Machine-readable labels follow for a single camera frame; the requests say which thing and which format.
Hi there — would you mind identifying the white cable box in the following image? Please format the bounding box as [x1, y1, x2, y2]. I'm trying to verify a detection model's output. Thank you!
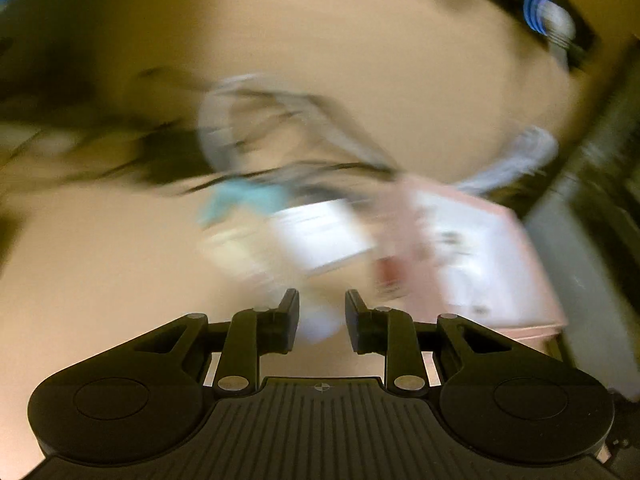
[272, 199, 381, 278]

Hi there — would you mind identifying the tangle of black cables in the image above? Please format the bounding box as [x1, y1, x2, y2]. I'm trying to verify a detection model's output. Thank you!
[0, 67, 401, 196]

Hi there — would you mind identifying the bundled white cable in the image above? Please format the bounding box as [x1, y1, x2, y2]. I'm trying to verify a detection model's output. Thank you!
[457, 126, 558, 196]

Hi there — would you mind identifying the white cable loop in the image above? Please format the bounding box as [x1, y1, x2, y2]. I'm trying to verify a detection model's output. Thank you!
[197, 74, 401, 181]

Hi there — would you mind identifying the white round charger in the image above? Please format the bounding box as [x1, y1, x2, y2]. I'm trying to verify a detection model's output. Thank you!
[295, 285, 351, 346]

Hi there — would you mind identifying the dark object with blue lights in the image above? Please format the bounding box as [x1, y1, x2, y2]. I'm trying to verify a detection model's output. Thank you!
[430, 0, 601, 61]

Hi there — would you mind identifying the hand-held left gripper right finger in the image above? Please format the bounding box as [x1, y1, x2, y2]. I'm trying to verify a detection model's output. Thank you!
[345, 289, 508, 393]

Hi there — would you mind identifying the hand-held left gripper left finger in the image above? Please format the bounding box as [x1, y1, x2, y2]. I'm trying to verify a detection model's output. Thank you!
[132, 288, 301, 393]

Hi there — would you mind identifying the pink cardboard box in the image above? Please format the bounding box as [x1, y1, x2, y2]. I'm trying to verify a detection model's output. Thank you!
[370, 175, 568, 341]

